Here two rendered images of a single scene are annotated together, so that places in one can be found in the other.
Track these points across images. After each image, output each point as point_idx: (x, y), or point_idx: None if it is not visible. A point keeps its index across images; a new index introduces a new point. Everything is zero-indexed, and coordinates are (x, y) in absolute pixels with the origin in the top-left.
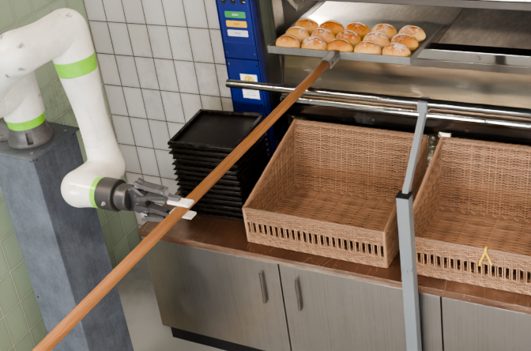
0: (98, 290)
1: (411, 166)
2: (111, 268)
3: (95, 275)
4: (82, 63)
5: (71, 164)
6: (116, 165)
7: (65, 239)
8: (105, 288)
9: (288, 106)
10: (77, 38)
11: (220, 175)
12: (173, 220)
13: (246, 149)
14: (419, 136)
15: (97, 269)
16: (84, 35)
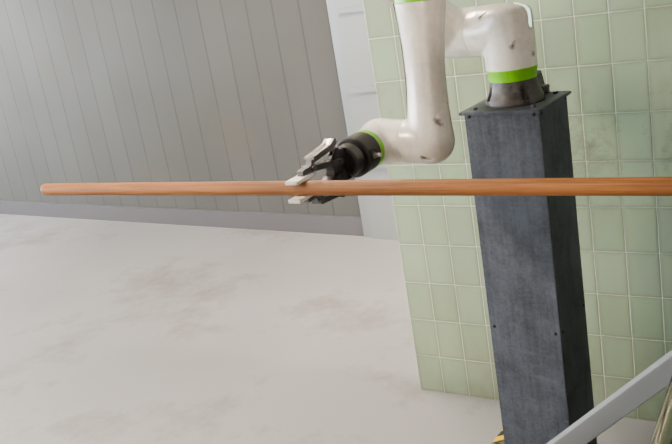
0: (157, 184)
1: (577, 423)
2: (557, 320)
3: (527, 309)
4: None
5: (521, 151)
6: (414, 138)
7: (491, 234)
8: (161, 187)
9: (611, 189)
10: None
11: (373, 188)
12: (269, 187)
13: (450, 190)
14: (633, 383)
15: (533, 304)
16: None
